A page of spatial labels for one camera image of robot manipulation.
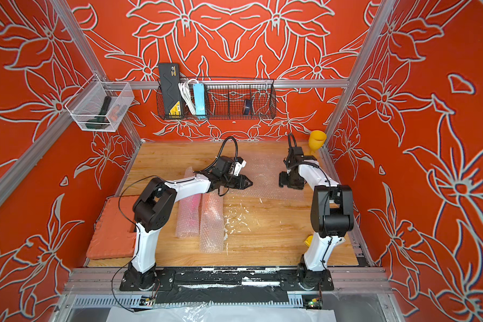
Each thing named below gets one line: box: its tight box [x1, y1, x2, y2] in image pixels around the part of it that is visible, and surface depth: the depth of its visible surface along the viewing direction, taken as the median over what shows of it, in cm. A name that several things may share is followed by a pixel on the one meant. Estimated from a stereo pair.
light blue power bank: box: [193, 83, 206, 119], surface depth 91 cm
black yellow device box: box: [158, 63, 184, 119], surface depth 89 cm
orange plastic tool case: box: [85, 195, 140, 260], surface depth 81 cm
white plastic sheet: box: [105, 303, 338, 322], surface depth 69 cm
